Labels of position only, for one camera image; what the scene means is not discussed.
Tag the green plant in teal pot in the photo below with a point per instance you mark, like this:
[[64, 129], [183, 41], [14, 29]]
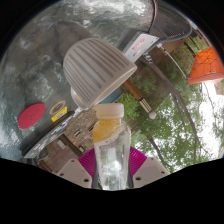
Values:
[[128, 106]]

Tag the orange canopy with white pole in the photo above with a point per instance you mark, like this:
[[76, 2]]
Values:
[[206, 65]]

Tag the tape roll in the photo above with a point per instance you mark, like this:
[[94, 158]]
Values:
[[52, 107]]

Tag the clear plastic drink bottle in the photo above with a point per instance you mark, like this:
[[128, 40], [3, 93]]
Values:
[[111, 143]]

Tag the globe lamp post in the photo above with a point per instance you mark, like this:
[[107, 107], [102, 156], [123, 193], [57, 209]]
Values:
[[140, 100]]

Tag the grey wall box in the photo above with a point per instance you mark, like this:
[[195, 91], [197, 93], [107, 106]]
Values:
[[61, 144]]

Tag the flat round red coaster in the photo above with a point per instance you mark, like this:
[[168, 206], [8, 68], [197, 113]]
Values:
[[31, 116]]

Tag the silver laptop with stickers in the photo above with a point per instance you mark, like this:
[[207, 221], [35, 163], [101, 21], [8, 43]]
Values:
[[141, 45]]

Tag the grey mesh garden chair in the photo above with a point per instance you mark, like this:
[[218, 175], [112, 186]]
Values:
[[173, 23]]

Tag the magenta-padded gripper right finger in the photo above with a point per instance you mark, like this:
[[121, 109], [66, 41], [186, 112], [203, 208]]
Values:
[[150, 170]]

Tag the yellow card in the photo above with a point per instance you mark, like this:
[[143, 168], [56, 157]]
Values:
[[60, 115]]

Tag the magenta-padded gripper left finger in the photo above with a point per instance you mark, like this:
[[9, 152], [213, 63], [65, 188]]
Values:
[[75, 173]]

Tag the blue yellow striped bollard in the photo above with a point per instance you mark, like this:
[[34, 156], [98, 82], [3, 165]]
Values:
[[148, 57]]

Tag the white ribbed mug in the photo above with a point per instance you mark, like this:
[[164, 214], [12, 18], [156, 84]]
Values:
[[96, 70]]

